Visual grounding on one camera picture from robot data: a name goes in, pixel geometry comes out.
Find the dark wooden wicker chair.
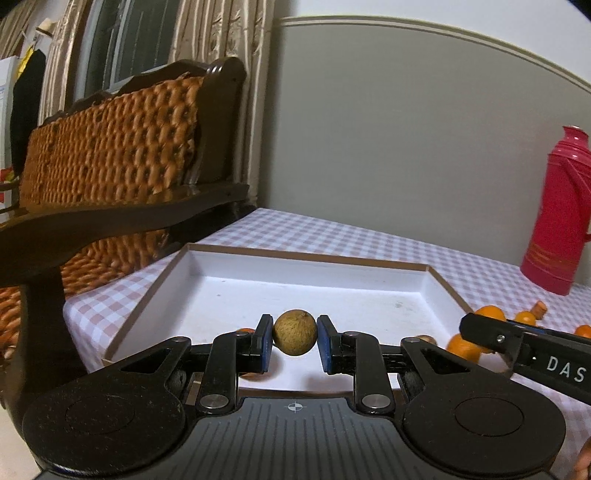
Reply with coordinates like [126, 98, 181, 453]
[0, 56, 250, 416]

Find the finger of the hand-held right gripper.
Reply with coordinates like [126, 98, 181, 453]
[459, 313, 532, 377]

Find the window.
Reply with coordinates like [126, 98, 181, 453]
[76, 0, 178, 93]

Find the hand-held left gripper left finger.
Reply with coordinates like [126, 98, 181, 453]
[104, 314, 274, 415]

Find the striped beige curtain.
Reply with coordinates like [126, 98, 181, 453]
[37, 0, 278, 208]

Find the red thermos flask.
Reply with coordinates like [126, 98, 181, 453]
[520, 124, 591, 296]

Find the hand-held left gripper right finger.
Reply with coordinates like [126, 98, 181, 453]
[317, 315, 485, 415]

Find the black hanging garment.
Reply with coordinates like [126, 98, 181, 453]
[10, 48, 47, 171]

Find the tan longan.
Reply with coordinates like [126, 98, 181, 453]
[272, 310, 318, 357]

